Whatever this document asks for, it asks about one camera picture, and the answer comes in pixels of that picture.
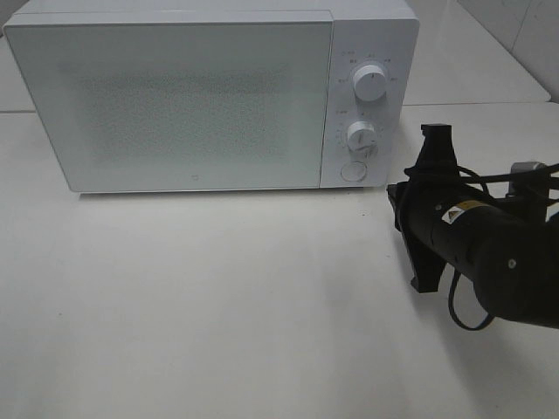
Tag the white microwave oven body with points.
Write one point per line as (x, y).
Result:
(362, 32)

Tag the round white door button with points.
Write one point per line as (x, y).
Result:
(354, 171)

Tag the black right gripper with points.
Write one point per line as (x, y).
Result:
(420, 203)

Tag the white microwave door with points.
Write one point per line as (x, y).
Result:
(146, 108)

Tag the white power knob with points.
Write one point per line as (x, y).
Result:
(369, 82)

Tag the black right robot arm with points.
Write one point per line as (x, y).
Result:
(492, 229)

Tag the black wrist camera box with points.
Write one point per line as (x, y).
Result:
(520, 183)

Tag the white timer knob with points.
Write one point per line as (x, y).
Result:
(361, 136)

